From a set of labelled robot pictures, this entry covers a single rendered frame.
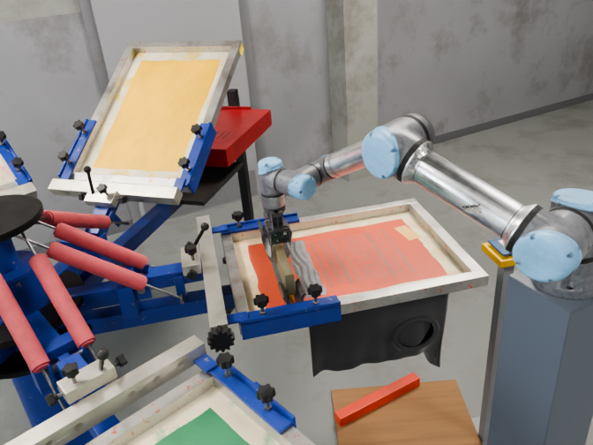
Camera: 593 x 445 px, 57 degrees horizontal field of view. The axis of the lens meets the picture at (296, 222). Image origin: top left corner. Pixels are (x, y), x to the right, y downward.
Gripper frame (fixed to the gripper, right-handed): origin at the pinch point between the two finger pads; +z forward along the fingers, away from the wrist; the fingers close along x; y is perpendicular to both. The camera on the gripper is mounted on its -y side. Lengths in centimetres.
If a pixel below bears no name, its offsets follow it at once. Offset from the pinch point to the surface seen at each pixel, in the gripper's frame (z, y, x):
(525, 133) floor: 102, -306, 299
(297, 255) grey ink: 5.6, -6.7, 7.7
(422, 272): 6.3, 16.2, 44.7
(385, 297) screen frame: 3.5, 29.2, 27.0
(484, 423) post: 90, 14, 76
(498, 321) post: 36, 14, 77
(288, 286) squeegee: -0.1, 19.0, -0.4
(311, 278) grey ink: 5.5, 9.1, 9.0
